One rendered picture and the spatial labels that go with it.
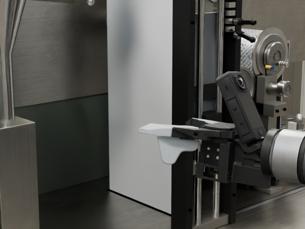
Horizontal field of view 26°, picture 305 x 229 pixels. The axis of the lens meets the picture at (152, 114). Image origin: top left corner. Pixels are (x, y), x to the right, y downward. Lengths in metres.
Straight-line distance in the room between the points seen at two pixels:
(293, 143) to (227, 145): 0.10
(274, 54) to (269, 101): 0.12
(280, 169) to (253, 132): 0.07
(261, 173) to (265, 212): 0.65
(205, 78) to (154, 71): 0.16
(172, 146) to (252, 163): 0.12
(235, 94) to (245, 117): 0.04
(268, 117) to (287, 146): 0.78
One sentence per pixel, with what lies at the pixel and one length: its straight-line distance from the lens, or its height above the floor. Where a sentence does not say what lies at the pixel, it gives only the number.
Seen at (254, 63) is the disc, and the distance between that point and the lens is 1.71.
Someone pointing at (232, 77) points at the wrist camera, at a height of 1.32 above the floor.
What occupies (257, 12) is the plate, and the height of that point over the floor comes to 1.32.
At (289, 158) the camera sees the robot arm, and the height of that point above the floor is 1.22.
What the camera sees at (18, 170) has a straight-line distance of 1.38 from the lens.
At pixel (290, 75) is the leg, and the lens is 2.70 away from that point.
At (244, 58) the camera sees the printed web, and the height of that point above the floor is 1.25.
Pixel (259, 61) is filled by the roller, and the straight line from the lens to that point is 1.72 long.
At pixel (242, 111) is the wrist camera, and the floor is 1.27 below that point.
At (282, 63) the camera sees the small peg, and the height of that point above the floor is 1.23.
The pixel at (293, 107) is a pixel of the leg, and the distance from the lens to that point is 2.72.
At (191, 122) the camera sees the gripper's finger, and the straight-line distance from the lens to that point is 1.12.
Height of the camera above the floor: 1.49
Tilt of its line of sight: 13 degrees down
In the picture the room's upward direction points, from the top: straight up
